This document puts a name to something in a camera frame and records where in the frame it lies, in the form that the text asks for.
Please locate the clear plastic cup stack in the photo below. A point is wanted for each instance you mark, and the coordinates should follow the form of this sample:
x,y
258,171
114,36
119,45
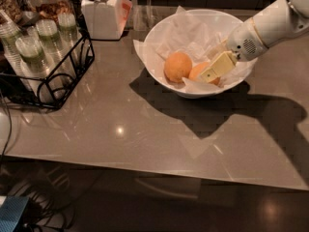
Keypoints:
x,y
34,62
68,28
50,38
9,33

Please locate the orange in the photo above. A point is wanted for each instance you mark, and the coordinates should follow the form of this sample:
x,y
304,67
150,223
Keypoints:
x,y
177,66
197,69

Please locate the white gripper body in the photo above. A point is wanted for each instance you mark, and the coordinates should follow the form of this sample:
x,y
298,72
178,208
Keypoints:
x,y
243,43

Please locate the white paper liner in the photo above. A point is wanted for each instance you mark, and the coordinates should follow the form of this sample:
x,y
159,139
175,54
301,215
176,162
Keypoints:
x,y
190,36

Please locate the blue box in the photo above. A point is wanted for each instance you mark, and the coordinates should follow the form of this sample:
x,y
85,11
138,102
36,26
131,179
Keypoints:
x,y
12,209

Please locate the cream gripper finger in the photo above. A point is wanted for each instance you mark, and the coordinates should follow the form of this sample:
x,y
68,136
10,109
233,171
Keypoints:
x,y
217,50
220,65

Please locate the black wire rack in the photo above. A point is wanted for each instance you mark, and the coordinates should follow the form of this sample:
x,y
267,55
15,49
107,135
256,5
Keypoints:
x,y
64,76

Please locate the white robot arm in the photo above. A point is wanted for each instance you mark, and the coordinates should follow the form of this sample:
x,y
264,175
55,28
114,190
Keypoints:
x,y
282,20

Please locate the glass jar with snacks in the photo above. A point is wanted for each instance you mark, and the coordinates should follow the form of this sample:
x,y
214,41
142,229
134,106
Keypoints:
x,y
48,9

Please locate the white ceramic bowl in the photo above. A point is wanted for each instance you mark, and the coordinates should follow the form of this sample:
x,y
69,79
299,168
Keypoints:
x,y
151,58

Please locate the clear acrylic stand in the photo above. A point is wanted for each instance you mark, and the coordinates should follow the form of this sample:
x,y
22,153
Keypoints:
x,y
142,16

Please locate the white lidded jar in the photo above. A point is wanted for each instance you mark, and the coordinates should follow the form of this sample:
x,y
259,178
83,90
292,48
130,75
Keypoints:
x,y
106,19

